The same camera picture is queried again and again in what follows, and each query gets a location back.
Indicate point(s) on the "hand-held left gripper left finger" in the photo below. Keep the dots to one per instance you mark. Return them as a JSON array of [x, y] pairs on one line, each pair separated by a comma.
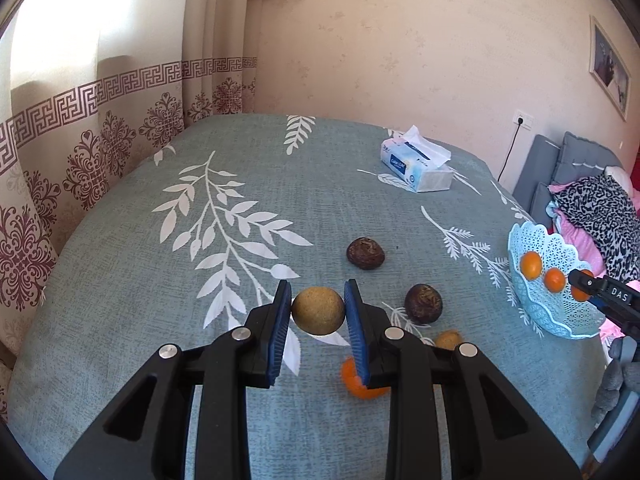
[[280, 340]]

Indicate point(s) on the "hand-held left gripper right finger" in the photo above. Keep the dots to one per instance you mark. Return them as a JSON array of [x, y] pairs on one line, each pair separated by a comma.
[[356, 340]]

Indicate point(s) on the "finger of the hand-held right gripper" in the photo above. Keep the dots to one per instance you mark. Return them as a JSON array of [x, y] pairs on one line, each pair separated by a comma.
[[585, 284]]

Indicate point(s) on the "light blue lattice basket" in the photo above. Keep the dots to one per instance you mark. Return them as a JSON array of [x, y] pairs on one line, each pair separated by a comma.
[[550, 252]]

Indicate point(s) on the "large round tan fruit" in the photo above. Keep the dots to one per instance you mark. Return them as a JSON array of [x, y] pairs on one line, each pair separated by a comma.
[[318, 310]]

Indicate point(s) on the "dark brown wrinkled fruit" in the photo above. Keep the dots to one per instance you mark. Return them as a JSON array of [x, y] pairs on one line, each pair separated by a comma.
[[366, 254], [423, 302]]

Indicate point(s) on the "small tan fruit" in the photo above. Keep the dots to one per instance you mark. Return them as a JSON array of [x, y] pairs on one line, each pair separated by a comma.
[[447, 340]]

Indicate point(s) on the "pile of clothes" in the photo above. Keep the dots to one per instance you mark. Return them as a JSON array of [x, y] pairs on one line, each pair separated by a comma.
[[575, 232]]

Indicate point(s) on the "leopard print cloth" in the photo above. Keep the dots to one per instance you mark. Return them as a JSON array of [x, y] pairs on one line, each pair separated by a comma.
[[595, 210]]

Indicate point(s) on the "white pillow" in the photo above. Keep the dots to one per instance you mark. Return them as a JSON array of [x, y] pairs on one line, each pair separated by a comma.
[[617, 175]]

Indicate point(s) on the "red padded panel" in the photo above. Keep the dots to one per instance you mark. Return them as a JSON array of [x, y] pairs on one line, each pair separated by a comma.
[[636, 180]]

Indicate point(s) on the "grey padded sofa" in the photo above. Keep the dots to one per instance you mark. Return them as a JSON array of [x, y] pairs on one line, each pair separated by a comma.
[[532, 180]]

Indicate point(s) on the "grey cushion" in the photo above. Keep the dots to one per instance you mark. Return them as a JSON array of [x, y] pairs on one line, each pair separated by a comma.
[[585, 155]]

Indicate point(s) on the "white blue tissue pack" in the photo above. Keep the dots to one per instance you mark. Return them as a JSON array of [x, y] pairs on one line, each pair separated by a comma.
[[415, 172]]

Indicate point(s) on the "beige patterned curtain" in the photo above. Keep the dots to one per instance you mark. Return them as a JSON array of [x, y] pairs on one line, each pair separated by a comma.
[[100, 135]]

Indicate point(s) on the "white wall outlet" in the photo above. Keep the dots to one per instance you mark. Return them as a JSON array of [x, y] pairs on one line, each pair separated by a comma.
[[523, 119]]

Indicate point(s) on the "framed wall picture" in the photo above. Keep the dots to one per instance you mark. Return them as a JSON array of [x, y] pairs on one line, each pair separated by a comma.
[[607, 65]]

